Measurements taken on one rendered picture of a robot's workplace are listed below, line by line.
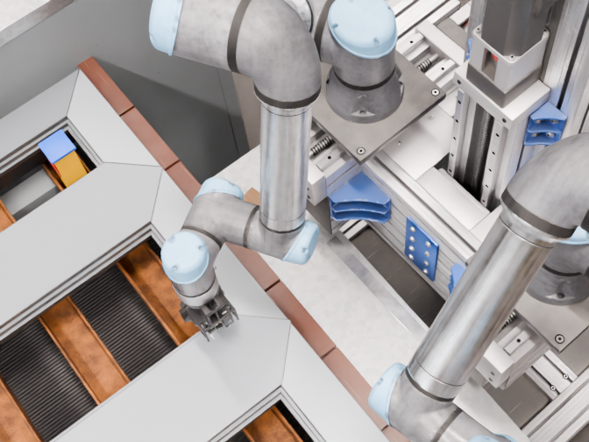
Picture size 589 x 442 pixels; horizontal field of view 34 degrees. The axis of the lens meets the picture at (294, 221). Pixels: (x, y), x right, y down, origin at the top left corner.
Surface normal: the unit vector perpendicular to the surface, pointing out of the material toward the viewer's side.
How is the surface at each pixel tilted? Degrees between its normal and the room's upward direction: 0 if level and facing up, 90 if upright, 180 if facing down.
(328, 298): 0
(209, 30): 45
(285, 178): 74
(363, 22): 7
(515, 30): 90
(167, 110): 90
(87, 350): 0
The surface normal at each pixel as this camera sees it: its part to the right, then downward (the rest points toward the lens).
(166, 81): 0.61, 0.69
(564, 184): -0.65, 0.11
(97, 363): -0.07, -0.44
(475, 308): -0.44, 0.22
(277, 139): -0.32, 0.69
